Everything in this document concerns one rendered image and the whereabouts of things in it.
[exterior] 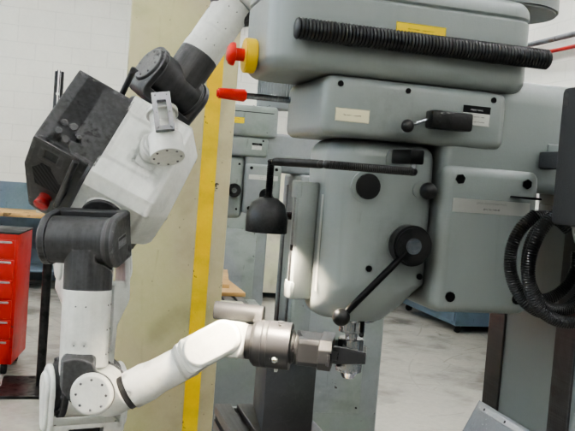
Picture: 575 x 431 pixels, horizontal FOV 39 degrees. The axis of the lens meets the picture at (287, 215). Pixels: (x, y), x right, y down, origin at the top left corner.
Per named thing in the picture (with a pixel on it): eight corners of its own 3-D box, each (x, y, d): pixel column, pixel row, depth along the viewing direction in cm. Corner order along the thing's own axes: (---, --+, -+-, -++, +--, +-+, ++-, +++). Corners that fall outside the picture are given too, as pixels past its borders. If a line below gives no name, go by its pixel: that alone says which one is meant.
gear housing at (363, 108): (322, 133, 131) (327, 72, 131) (284, 137, 155) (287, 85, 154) (505, 150, 140) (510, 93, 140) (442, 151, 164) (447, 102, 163)
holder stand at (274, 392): (261, 433, 190) (267, 350, 189) (252, 405, 212) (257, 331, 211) (311, 434, 192) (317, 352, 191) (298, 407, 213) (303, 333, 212)
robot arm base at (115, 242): (41, 281, 152) (28, 232, 146) (65, 242, 163) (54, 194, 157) (118, 286, 150) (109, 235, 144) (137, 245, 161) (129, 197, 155)
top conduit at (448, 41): (298, 37, 124) (299, 14, 124) (290, 41, 129) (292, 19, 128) (552, 68, 136) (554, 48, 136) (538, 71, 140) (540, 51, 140)
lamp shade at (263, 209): (237, 229, 140) (240, 193, 140) (273, 230, 144) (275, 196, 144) (257, 233, 134) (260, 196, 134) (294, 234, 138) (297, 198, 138)
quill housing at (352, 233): (323, 325, 136) (338, 136, 134) (291, 304, 155) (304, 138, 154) (426, 328, 141) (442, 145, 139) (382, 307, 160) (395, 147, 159)
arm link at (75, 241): (40, 288, 148) (44, 214, 148) (60, 286, 157) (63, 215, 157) (102, 292, 146) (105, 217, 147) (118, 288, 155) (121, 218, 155)
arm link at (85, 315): (47, 415, 144) (53, 290, 145) (67, 399, 157) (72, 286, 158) (111, 417, 145) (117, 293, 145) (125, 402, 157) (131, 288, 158)
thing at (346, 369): (365, 371, 149) (368, 344, 149) (352, 375, 145) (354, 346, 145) (345, 366, 152) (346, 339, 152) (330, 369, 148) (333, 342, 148)
